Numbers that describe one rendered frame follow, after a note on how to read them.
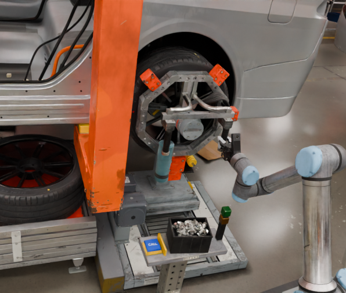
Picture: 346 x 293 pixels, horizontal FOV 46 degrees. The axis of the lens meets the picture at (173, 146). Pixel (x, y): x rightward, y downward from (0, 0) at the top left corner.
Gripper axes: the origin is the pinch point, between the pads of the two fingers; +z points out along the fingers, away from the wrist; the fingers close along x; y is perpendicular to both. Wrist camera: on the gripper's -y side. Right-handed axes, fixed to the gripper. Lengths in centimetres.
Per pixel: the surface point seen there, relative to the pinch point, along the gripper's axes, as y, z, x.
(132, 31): -63, -19, -64
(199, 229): 27, -43, -26
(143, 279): 77, -28, -46
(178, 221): 26, -36, -35
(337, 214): 83, 7, 124
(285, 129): 83, 136, 158
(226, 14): -59, 34, 4
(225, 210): 17.0, -41.9, -13.9
